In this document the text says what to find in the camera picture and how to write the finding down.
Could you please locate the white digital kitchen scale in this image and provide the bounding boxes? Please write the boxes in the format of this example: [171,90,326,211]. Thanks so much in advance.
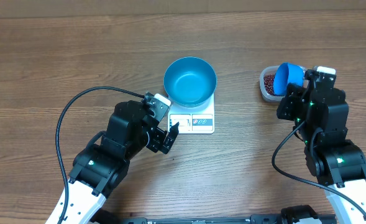
[168,95,215,134]

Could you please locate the blue plastic measuring scoop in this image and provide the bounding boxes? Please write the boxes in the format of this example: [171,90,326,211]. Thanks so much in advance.
[273,62,304,96]

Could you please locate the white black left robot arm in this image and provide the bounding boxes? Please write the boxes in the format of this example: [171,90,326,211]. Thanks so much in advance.
[47,94,178,223]

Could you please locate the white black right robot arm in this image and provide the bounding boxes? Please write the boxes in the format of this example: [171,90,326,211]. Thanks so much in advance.
[276,81,366,223]

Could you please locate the teal metal bowl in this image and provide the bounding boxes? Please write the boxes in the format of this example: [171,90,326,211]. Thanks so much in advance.
[163,57,217,107]

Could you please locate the red adzuki beans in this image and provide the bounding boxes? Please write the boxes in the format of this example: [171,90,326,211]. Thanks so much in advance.
[263,74,275,96]

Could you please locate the clear plastic container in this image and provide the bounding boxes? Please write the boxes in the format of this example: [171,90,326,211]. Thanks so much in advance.
[259,65,306,103]

